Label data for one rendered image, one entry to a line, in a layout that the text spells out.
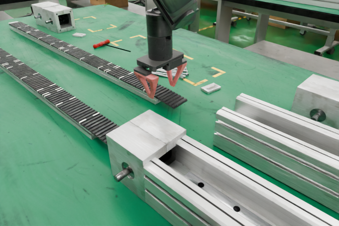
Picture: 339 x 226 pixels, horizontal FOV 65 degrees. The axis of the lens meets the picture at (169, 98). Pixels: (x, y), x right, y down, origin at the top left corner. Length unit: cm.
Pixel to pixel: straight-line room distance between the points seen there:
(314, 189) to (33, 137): 55
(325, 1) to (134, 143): 169
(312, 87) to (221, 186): 33
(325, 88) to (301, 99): 5
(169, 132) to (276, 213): 19
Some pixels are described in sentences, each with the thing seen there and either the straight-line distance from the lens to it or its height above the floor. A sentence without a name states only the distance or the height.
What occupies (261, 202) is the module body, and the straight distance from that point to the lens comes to 40.
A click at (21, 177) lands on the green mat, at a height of 78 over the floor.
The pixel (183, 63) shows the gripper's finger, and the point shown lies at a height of 88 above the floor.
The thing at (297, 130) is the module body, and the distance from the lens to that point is 54.
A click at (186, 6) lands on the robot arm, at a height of 104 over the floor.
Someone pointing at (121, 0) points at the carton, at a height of 33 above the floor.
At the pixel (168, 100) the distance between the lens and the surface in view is 65.
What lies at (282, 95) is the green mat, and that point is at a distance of 79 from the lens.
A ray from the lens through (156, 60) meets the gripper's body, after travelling 61.
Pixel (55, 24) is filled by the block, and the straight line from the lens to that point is 131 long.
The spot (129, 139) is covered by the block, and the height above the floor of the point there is 87.
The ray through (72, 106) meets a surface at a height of 81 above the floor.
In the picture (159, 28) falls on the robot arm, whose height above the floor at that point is 98.
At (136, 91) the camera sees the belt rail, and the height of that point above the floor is 79.
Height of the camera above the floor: 115
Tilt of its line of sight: 32 degrees down
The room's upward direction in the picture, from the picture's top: straight up
